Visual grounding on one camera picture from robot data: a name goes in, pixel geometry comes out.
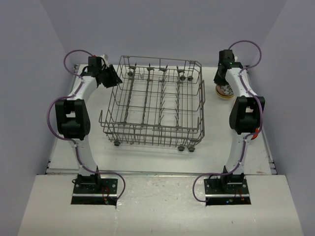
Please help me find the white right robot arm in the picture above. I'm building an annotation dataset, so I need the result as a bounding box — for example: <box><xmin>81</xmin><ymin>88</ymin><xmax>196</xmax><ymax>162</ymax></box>
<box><xmin>215</xmin><ymin>49</ymin><xmax>265</xmax><ymax>193</ymax></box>

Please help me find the orange bowl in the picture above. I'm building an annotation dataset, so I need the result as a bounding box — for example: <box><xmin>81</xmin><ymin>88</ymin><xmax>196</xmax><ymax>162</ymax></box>
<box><xmin>252</xmin><ymin>128</ymin><xmax>259</xmax><ymax>140</ymax></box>

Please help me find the floral white bowl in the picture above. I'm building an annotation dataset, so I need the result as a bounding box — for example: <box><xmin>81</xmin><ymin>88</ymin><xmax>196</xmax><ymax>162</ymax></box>
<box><xmin>217</xmin><ymin>93</ymin><xmax>234</xmax><ymax>100</ymax></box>

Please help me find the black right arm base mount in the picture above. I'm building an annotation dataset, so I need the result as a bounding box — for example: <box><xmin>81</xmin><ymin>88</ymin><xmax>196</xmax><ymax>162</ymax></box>
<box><xmin>204</xmin><ymin>174</ymin><xmax>251</xmax><ymax>206</ymax></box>

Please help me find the grey wire dish rack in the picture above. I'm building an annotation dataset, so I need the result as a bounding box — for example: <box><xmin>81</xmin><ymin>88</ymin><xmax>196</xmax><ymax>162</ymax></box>
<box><xmin>99</xmin><ymin>56</ymin><xmax>205</xmax><ymax>152</ymax></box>

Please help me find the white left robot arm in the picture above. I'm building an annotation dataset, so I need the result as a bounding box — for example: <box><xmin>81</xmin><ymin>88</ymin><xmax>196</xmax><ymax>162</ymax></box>
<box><xmin>49</xmin><ymin>54</ymin><xmax>122</xmax><ymax>193</ymax></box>

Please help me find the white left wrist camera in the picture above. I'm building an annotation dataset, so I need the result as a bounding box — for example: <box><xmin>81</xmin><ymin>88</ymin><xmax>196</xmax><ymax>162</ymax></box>
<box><xmin>101</xmin><ymin>54</ymin><xmax>109</xmax><ymax>67</ymax></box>

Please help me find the pink rimmed white bowl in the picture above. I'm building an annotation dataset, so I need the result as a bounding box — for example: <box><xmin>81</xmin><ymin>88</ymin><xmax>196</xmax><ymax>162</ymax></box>
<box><xmin>216</xmin><ymin>85</ymin><xmax>234</xmax><ymax>96</ymax></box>

